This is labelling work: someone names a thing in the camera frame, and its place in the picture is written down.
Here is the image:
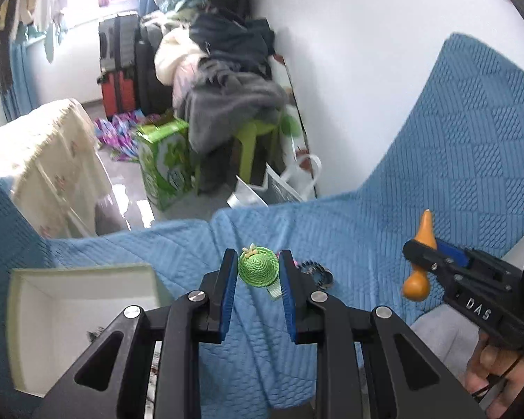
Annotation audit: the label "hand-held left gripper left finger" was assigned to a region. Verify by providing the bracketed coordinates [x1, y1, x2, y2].
[30, 248, 239, 419]

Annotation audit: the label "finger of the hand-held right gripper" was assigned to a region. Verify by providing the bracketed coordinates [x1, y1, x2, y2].
[402, 239, 466, 291]
[434, 238, 472, 268]

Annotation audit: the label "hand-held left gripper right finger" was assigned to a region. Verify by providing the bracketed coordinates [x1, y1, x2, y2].
[278, 249, 486, 419]

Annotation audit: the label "orange gourd pendant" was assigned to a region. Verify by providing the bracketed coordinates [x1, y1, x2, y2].
[402, 209, 436, 302]

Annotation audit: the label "green straw hat hair clip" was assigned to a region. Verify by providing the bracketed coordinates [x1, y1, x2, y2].
[238, 244, 285, 302]

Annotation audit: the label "pale green box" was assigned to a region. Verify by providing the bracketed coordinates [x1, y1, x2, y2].
[6, 263, 169, 399]

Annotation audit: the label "person's right hand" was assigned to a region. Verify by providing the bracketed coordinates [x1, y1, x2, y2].
[464, 331, 524, 416]

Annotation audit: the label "dark hair claw clip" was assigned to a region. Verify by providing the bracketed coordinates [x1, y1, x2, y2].
[299, 260, 333, 289]

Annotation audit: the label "person's light trousers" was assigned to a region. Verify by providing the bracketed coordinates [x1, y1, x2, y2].
[409, 303, 483, 387]

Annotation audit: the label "blue quilted blanket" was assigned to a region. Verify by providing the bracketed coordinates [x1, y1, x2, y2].
[201, 32, 524, 419]

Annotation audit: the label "white tote bag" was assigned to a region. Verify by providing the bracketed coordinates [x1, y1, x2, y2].
[226, 153, 323, 209]

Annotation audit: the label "green carton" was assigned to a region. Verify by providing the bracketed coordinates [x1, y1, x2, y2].
[133, 116, 196, 211]

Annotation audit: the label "green plastic stool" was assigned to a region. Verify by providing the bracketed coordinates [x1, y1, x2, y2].
[194, 119, 281, 196]

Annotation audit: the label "floral board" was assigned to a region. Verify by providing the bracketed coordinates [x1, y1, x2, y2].
[271, 51, 320, 198]

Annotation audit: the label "colourful foil bags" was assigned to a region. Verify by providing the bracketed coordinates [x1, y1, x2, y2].
[93, 110, 169, 163]

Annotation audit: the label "pile of clothes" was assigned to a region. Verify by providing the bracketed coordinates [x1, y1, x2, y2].
[152, 0, 290, 154]

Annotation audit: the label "cream lace covered table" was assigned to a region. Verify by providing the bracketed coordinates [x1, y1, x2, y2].
[0, 98, 115, 240]

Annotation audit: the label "red suitcase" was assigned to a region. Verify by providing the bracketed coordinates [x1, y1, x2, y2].
[97, 70, 139, 119]

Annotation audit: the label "black suitcase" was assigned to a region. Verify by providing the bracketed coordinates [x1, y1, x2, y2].
[134, 21, 176, 115]

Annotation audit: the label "grey suitcase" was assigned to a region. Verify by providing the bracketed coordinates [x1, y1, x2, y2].
[98, 13, 141, 75]

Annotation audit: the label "brown patterned scarf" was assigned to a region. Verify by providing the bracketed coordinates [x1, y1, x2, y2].
[0, 9, 17, 93]

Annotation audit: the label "white hanging shirts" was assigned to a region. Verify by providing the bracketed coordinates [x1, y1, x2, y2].
[8, 0, 69, 65]

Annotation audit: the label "black cable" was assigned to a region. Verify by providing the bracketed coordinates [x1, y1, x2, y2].
[471, 348, 524, 403]

